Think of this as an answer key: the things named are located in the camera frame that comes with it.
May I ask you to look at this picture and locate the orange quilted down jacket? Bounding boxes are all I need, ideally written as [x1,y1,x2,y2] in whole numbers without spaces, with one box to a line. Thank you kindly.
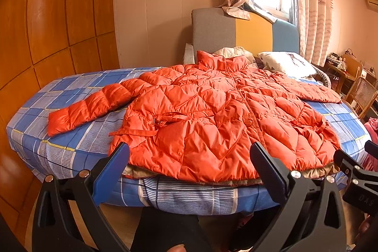
[47,51,341,184]

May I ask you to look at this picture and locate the right hand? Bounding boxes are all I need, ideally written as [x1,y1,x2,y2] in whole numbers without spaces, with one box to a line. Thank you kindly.
[355,216,372,244]

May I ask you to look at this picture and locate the red pink bedding pile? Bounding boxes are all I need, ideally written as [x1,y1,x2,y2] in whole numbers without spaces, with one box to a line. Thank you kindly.
[363,118,378,172]

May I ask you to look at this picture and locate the blue plaid bed sheet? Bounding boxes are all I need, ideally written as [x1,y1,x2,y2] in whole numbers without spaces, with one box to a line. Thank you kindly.
[6,68,370,216]

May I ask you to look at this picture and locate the wicker back wooden chair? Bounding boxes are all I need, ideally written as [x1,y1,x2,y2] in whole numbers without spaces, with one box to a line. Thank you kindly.
[343,76,377,120]

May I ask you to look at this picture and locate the wooden desk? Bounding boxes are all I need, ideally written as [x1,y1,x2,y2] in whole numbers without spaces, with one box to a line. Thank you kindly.
[324,53,363,94]

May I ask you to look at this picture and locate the white pillow with bird print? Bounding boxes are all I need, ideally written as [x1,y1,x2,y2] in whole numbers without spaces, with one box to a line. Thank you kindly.
[258,52,317,79]

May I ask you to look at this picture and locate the grey yellow blue headboard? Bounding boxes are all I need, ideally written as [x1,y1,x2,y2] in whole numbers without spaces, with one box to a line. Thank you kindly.
[192,8,299,61]

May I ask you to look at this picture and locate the wooden wardrobe panels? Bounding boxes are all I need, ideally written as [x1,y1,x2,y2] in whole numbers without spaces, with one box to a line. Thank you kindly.
[0,0,120,250]

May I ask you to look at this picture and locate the right patterned beige curtain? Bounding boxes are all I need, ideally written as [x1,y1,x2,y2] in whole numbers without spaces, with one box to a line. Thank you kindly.
[296,0,334,66]

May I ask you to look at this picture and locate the wall air conditioner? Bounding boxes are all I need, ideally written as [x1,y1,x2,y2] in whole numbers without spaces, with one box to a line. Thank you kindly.
[366,0,378,12]

